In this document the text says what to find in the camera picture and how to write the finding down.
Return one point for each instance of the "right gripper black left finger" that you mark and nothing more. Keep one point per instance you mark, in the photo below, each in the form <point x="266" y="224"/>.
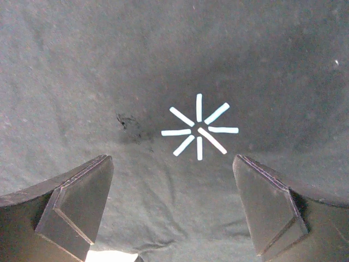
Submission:
<point x="58" y="219"/>

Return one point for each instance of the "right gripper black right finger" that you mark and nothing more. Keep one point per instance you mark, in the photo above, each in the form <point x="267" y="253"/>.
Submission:
<point x="289" y="220"/>

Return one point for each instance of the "black t-shirt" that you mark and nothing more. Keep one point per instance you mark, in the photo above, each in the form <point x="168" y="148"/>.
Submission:
<point x="173" y="90"/>

